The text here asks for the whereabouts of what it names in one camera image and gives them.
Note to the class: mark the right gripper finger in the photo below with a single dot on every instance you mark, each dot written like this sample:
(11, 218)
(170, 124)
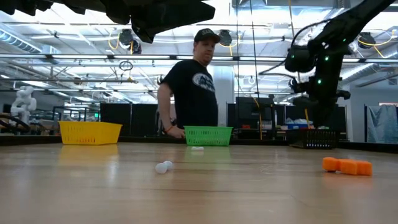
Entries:
(323, 116)

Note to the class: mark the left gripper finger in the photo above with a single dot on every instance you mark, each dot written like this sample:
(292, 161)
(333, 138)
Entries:
(168, 15)

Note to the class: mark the orange pumpkin-head skeleton figure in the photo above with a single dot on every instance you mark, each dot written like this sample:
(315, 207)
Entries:
(348, 167)

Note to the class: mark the white plastic bone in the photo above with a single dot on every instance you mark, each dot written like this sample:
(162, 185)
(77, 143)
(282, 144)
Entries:
(163, 167)
(197, 148)

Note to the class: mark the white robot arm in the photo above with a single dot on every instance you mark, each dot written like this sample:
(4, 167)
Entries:
(24, 102)

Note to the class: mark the black partition screen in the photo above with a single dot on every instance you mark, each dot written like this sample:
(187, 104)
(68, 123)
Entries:
(136, 119)
(340, 118)

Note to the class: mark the black plastic basket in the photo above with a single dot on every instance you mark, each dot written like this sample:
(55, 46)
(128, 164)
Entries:
(314, 139)

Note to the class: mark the blue box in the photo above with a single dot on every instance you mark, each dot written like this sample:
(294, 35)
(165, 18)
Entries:
(295, 126)

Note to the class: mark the black cabinet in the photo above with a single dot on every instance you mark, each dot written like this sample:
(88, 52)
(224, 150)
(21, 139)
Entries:
(245, 112)

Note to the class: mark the person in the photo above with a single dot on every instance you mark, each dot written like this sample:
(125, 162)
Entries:
(192, 93)

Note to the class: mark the white building column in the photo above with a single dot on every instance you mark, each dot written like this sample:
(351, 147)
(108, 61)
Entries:
(227, 99)

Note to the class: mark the green plastic basket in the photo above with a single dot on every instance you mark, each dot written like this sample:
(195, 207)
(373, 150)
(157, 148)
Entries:
(208, 136)

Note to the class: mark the person's hand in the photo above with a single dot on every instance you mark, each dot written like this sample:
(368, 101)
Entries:
(177, 133)

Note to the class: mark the yellow plastic basket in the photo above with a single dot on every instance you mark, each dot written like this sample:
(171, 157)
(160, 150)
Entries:
(90, 133)

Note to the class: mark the silver ceiling duct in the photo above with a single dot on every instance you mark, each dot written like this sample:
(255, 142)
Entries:
(15, 40)
(357, 71)

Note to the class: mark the black table frame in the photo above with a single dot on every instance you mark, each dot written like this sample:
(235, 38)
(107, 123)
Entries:
(140, 139)

